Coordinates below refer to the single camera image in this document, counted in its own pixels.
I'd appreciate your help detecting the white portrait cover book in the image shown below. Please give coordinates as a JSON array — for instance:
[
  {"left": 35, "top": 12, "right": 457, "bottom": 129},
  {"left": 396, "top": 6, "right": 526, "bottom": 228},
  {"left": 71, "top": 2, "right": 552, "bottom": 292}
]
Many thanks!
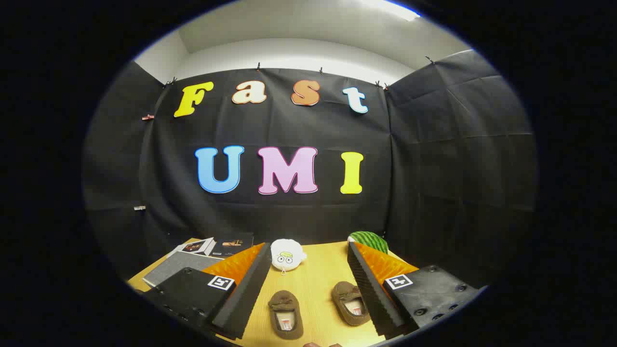
[{"left": 166, "top": 237, "right": 216, "bottom": 258}]

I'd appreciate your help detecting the white plush toy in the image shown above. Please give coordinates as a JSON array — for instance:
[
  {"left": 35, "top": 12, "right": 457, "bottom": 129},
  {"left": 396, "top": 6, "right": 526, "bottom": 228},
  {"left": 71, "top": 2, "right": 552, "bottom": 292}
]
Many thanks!
[{"left": 270, "top": 239, "right": 307, "bottom": 275}]

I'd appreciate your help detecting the dark cover book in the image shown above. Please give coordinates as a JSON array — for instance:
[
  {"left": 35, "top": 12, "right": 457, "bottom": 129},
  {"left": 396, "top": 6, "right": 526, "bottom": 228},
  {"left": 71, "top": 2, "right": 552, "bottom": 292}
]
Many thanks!
[{"left": 211, "top": 233, "right": 255, "bottom": 258}]

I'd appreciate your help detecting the watermelon slice toy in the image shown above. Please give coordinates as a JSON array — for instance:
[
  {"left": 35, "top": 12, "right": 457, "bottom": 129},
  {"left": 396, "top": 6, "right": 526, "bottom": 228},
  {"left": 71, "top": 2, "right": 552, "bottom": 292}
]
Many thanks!
[{"left": 348, "top": 231, "right": 389, "bottom": 254}]

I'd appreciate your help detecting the brown fuzzy shoe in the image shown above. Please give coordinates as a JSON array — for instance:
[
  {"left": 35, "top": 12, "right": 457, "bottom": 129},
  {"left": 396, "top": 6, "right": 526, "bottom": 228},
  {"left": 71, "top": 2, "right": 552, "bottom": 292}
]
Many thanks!
[
  {"left": 268, "top": 290, "right": 304, "bottom": 340},
  {"left": 331, "top": 281, "right": 372, "bottom": 327}
]

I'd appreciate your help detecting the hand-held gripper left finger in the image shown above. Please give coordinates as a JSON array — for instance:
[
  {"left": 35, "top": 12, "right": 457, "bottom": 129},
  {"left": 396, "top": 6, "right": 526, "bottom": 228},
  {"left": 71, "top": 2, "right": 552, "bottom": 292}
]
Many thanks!
[{"left": 145, "top": 242, "right": 273, "bottom": 340}]

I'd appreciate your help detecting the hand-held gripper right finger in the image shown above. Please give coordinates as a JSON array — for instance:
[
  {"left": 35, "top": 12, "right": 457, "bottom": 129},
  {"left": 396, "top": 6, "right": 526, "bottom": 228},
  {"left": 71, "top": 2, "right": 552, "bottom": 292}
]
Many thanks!
[{"left": 346, "top": 241, "right": 483, "bottom": 338}]

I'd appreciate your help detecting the grey fabric storage box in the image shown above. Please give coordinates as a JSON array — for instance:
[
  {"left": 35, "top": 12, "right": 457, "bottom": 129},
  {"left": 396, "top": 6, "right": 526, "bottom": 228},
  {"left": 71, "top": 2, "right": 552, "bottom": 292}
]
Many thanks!
[{"left": 142, "top": 251, "right": 225, "bottom": 290}]

